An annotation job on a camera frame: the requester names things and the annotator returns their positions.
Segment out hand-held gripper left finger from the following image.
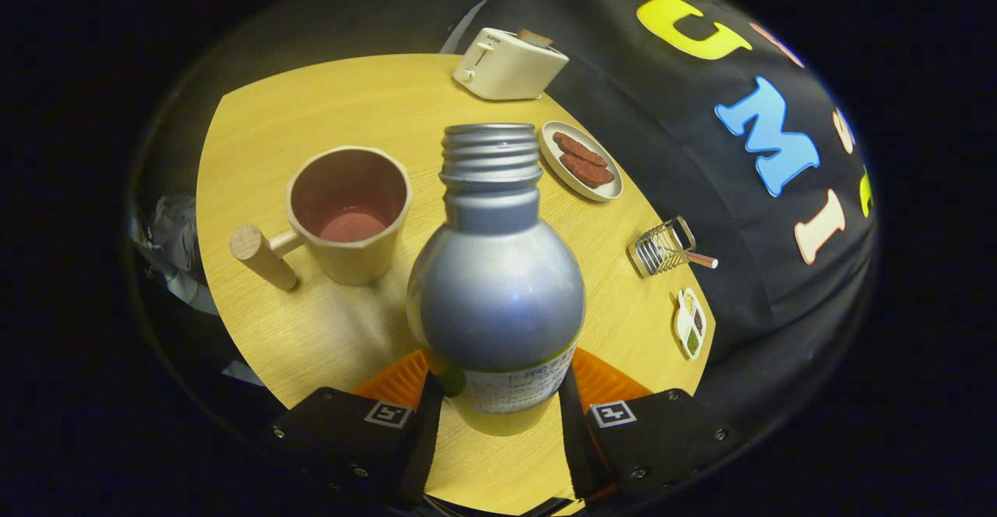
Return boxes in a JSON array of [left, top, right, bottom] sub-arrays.
[[261, 348, 445, 507]]

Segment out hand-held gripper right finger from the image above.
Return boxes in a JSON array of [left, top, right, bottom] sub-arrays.
[[558, 346, 750, 512]]

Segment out silver juice bottle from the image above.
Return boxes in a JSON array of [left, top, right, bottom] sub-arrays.
[[407, 123, 587, 437]]

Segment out beige cup with wooden handle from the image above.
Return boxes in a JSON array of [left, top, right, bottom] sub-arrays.
[[229, 146, 413, 292]]

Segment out white divided snack dish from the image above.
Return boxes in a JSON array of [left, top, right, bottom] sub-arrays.
[[673, 287, 708, 360]]

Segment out brown cracker piece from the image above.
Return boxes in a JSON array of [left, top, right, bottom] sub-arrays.
[[559, 153, 616, 189], [553, 132, 608, 167]]

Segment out round white plate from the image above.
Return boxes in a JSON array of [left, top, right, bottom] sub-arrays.
[[539, 120, 624, 203]]

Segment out wooden table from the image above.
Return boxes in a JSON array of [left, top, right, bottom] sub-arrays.
[[195, 53, 716, 516]]

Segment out white toaster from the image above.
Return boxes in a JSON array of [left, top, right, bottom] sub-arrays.
[[453, 27, 570, 101]]

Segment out metal wire holder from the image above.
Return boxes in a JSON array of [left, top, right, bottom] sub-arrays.
[[628, 216, 698, 278]]

